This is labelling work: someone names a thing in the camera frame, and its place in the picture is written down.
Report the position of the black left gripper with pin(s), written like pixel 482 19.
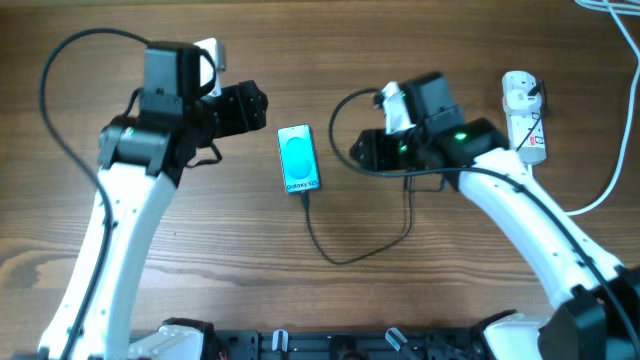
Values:
pixel 245 111

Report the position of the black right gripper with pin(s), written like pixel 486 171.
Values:
pixel 376 153

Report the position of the Galaxy S25 smartphone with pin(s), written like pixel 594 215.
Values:
pixel 298 159

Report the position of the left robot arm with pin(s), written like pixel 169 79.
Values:
pixel 180 109

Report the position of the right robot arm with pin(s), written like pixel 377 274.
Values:
pixel 595 298

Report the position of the white USB charger plug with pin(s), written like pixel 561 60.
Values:
pixel 519 102

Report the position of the white power strip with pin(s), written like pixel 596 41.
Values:
pixel 525 132

